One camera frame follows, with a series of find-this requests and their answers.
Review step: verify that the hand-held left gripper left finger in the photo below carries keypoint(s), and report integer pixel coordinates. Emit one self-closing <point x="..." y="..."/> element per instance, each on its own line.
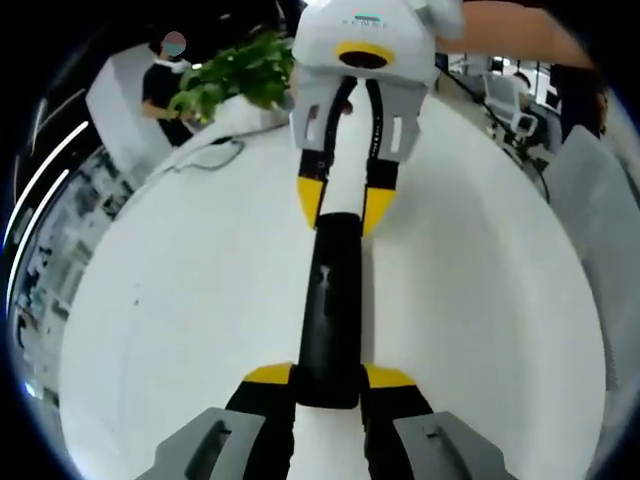
<point x="260" y="400"/>

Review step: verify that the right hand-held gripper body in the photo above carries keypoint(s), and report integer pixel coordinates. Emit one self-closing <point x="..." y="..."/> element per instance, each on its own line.
<point x="325" y="30"/>

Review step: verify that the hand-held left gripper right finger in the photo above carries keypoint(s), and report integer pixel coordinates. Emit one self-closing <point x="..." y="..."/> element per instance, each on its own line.
<point x="395" y="400"/>

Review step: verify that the black remote control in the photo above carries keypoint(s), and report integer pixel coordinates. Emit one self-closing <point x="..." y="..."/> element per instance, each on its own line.
<point x="332" y="300"/>

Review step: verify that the green plant in white pot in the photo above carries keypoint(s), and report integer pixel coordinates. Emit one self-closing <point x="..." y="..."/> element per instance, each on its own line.
<point x="240" y="75"/>

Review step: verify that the white mesh laundry bag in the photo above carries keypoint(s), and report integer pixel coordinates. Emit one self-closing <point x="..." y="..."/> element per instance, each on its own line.
<point x="585" y="200"/>

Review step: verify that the white square pillar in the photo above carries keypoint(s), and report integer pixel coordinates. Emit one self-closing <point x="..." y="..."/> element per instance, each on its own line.
<point x="117" y="125"/>

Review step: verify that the ceiling light strips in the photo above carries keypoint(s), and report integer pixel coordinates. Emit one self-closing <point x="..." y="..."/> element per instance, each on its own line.
<point x="55" y="147"/>

